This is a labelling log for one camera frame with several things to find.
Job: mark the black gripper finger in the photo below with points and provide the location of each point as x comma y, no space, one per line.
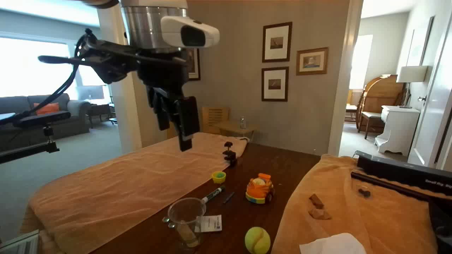
188,122
161,113

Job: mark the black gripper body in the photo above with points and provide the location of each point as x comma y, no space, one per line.
164,75

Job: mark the clear plastic cup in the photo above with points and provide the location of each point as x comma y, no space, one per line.
185,218

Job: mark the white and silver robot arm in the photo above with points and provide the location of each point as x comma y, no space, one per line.
158,37

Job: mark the small yellow-green cup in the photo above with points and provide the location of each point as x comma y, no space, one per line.
217,177

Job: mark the large framed picture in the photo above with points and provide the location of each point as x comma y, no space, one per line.
193,70

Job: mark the black table clamp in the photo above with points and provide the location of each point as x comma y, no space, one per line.
229,156

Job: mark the lower framed picture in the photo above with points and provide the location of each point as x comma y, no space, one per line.
274,84

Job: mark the green and white marker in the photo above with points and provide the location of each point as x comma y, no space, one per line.
213,194

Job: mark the black pen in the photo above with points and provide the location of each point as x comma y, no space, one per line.
227,198

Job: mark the orange toy truck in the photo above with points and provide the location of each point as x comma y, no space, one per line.
260,190

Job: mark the upper framed picture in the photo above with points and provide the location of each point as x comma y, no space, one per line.
277,43

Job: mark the orange towel near window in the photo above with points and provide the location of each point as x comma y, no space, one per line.
86,209

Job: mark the wooden framed picture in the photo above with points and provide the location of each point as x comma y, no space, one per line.
312,61

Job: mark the grey sofa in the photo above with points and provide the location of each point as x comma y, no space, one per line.
14,137

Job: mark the yellow tennis ball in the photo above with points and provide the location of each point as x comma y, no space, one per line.
257,240

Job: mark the brown wooden block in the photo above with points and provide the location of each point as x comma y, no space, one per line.
316,202

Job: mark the flat brown wooden piece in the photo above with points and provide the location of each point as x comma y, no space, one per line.
319,215

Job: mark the orange towel near door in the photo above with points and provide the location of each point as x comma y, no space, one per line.
384,223

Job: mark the wicker chair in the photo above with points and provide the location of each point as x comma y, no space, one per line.
378,92

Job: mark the small dark block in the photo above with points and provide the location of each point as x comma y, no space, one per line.
366,194

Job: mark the white tissue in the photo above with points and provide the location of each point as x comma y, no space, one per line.
342,243

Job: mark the white cabinet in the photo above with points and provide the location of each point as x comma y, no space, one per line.
398,129

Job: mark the white table lamp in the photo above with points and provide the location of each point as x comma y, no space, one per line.
411,74

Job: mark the black long case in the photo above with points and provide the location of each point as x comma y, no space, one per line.
419,182

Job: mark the white door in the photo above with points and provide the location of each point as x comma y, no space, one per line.
435,115

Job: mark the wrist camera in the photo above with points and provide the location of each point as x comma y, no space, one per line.
110,61

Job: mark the black camera on mount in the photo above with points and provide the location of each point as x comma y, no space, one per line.
45,122

